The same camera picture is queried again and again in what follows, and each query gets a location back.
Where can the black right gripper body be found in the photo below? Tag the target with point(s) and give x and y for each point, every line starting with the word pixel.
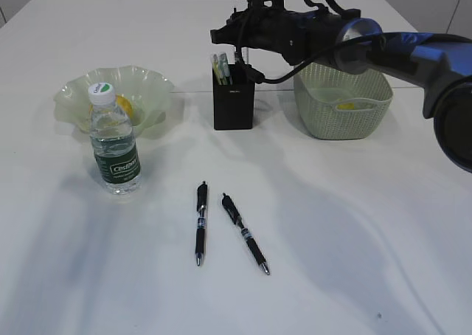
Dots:
pixel 263 28

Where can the black pen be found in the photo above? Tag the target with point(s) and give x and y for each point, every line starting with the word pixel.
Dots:
pixel 201 208
pixel 251 243
pixel 239 60

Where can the yellow utility knife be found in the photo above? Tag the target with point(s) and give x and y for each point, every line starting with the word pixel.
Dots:
pixel 216 69

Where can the green utility knife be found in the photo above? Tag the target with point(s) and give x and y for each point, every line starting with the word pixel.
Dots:
pixel 224 64

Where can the yellow pear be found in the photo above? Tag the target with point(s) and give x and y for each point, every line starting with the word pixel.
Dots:
pixel 125 106

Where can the clear water bottle green label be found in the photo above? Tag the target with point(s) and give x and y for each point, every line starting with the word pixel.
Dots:
pixel 113 141

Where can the clear plastic ruler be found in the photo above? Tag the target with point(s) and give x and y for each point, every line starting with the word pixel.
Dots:
pixel 245 55

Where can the black blue right robot arm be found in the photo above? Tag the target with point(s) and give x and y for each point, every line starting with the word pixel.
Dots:
pixel 440 64

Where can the black square pen holder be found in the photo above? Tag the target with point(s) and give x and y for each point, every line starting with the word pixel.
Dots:
pixel 233 104

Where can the pale green woven basket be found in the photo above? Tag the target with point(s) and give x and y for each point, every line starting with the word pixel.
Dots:
pixel 319 89

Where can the pale green wavy plate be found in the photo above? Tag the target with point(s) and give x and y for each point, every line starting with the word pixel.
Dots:
pixel 147 91

